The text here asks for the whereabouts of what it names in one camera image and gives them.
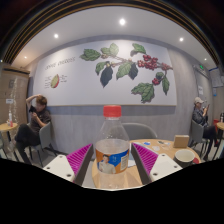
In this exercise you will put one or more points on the person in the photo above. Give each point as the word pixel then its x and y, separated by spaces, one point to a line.
pixel 38 120
pixel 200 116

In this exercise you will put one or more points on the grey chair with black legs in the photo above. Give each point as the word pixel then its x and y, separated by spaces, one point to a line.
pixel 196 133
pixel 45 135

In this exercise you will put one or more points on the small clear bottle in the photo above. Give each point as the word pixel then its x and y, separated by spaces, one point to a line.
pixel 10 119

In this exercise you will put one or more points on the white wall poster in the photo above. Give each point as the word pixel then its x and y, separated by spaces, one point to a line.
pixel 217 77

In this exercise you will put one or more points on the round recessed ceiling lights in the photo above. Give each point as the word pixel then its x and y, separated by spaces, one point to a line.
pixel 122 21

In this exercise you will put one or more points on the small white wall notice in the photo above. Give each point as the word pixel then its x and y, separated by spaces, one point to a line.
pixel 199 90

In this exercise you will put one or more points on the small brown cardboard box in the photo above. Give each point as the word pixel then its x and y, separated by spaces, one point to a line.
pixel 181 141

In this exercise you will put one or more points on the large coffee plant wall mural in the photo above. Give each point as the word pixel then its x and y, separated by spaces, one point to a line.
pixel 76 86

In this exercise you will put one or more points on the green exit sign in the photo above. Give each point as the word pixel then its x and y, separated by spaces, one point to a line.
pixel 201 66

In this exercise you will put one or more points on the small round wooden table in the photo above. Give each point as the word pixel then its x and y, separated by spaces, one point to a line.
pixel 220 126
pixel 6 127

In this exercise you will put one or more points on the clear red-capped water bottle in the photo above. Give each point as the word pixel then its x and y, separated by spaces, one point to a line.
pixel 111 146

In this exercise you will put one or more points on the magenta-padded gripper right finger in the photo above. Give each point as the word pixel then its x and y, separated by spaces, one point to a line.
pixel 163 165

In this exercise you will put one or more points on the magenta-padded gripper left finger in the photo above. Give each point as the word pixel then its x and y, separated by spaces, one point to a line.
pixel 60 165

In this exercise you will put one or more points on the dark cup with white inside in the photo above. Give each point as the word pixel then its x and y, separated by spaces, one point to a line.
pixel 184 156

